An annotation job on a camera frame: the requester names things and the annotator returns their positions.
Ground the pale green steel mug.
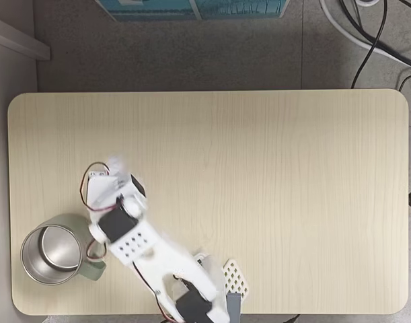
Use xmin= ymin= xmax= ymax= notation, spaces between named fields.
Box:
xmin=20 ymin=213 xmax=108 ymax=285

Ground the short black cable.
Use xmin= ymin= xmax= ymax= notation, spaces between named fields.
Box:
xmin=398 ymin=71 xmax=411 ymax=92

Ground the red black arm servo cable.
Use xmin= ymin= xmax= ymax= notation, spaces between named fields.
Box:
xmin=130 ymin=261 xmax=175 ymax=323

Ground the long black cable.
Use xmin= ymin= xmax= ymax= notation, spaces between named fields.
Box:
xmin=338 ymin=0 xmax=411 ymax=67
xmin=350 ymin=0 xmax=386 ymax=89

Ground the white ledge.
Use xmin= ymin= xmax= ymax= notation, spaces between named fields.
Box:
xmin=0 ymin=15 xmax=52 ymax=62

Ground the grey table clamp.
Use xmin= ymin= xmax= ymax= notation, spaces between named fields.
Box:
xmin=226 ymin=291 xmax=242 ymax=323

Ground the blue printed box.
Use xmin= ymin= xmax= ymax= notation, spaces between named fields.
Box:
xmin=95 ymin=0 xmax=291 ymax=22

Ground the white gauze dressing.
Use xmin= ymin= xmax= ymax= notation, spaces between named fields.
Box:
xmin=107 ymin=153 xmax=129 ymax=179

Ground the red black gripper servo cable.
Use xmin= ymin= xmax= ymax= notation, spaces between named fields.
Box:
xmin=80 ymin=161 xmax=113 ymax=214

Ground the white thick cable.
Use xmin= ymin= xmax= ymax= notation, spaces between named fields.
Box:
xmin=318 ymin=0 xmax=411 ymax=72

